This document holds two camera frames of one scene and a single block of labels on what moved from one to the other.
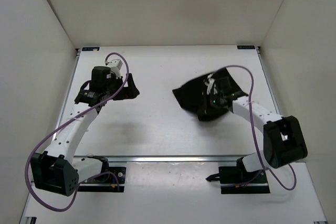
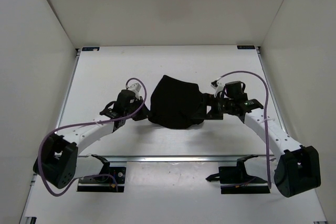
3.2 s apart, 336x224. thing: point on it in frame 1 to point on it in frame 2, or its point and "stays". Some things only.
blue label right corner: (246, 47) stays
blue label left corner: (90, 49) stays
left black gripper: (130, 91) to (144, 114)
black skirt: (210, 96) to (176, 104)
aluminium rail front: (158, 159) stays
